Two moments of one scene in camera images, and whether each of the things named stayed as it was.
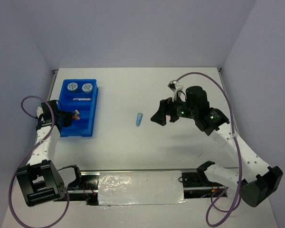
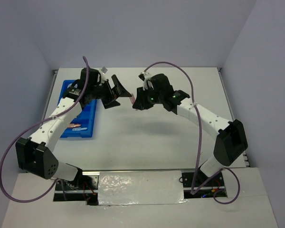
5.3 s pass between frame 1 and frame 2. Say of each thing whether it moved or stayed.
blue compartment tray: stayed
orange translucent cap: moved
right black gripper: moved
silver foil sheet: stayed
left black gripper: moved
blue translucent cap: moved
